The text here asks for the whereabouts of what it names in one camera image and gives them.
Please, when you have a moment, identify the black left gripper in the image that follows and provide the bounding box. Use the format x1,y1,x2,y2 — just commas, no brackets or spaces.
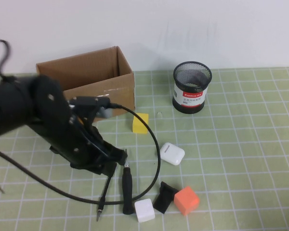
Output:
49,116,129,178

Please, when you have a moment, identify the thick black screwdriver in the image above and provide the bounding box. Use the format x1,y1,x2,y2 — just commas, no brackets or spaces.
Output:
121,148,135,215

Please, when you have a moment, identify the thin black screwdriver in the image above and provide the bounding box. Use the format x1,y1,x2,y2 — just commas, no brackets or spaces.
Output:
95,168,116,221

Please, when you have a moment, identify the yellow foam block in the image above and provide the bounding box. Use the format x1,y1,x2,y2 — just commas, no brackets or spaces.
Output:
131,112,150,135

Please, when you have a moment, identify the white foam block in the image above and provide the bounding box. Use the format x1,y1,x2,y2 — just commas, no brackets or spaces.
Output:
134,198,156,223

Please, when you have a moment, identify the white earbuds case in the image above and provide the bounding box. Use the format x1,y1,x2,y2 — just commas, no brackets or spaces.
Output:
159,141,185,167

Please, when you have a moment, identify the brown cardboard box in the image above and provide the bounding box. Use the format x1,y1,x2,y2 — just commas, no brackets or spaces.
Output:
35,45,136,123

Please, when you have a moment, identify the orange foam block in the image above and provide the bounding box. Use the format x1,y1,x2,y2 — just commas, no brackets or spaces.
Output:
173,185,200,216

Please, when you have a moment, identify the black mesh pen holder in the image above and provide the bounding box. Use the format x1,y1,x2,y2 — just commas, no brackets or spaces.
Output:
172,61,212,114

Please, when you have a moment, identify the green white-grid tablecloth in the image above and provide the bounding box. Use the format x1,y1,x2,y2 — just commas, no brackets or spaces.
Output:
0,67,289,231

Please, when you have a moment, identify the thick black camera cable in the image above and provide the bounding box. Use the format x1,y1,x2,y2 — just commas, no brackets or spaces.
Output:
0,103,161,205

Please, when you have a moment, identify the black plastic bracket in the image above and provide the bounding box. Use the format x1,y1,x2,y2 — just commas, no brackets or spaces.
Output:
153,180,180,214

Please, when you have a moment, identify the thin black cable loop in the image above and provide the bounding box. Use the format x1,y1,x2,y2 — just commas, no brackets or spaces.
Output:
0,39,12,80

